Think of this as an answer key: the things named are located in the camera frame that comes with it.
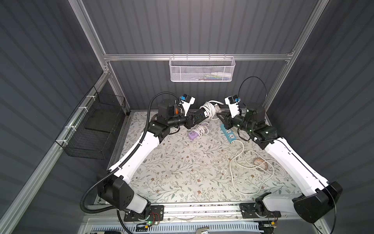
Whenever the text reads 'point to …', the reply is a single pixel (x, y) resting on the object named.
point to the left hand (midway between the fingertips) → (202, 116)
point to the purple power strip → (193, 135)
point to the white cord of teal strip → (257, 165)
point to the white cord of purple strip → (201, 129)
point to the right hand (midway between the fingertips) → (222, 112)
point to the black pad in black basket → (102, 120)
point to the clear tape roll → (258, 161)
